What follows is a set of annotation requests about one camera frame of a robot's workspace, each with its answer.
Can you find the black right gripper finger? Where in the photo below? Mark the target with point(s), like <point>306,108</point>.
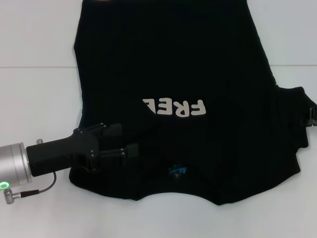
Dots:
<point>313,111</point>
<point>310,123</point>

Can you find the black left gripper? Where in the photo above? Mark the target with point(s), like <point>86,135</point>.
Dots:
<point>59,151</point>

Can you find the black shirt with FREE print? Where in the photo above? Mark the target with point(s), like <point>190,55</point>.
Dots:
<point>173,49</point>

